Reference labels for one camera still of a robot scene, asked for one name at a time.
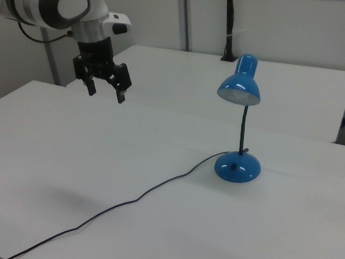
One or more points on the black clamp-mounted pole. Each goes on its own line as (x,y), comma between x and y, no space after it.
(230,21)

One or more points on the grey metal frame post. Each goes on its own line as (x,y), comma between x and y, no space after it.
(184,17)
(51,61)

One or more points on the blue gooseneck desk lamp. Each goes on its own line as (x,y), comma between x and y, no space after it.
(236,168)

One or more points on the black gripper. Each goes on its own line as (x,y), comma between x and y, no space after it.
(96,54)

